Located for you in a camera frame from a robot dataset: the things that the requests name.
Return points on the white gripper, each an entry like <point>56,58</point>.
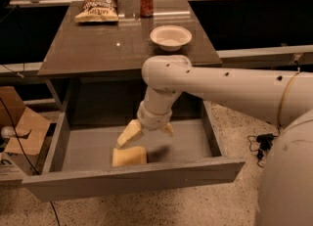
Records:
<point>153,119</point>

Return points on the yellow sponge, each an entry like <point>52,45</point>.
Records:
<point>130,156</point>

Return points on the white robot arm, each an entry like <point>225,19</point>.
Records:
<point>282,98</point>

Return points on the grey counter cabinet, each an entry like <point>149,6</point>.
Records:
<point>98,49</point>

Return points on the grey open drawer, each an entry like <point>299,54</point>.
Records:
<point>84,160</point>

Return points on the white bowl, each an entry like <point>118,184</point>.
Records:
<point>171,38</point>

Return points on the chips bag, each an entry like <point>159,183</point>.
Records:
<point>98,11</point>

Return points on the cardboard box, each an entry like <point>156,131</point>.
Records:
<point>23,131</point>

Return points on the red soda can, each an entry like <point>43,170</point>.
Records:
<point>146,8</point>

